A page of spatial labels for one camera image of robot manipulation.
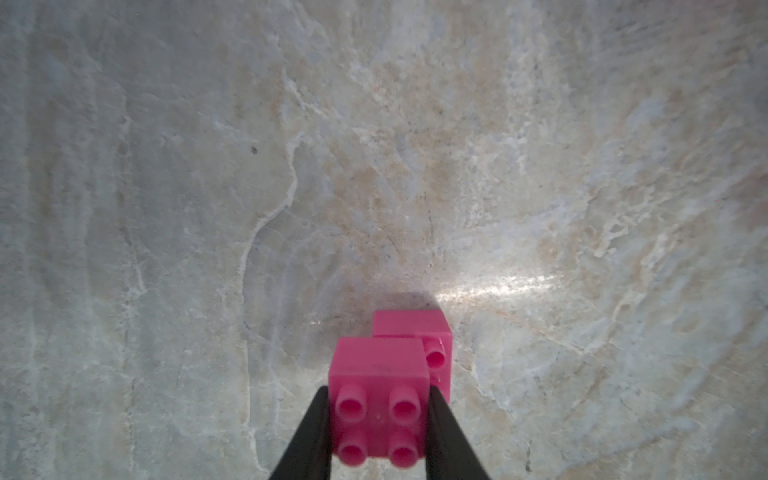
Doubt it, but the pink 2x2 lego brick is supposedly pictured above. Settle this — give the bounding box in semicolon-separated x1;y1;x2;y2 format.
371;308;455;404
328;337;430;469

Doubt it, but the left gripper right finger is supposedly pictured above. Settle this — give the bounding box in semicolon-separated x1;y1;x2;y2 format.
425;386;490;480

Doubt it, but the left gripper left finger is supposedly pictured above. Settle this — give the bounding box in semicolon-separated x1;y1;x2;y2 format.
269;386;332;480

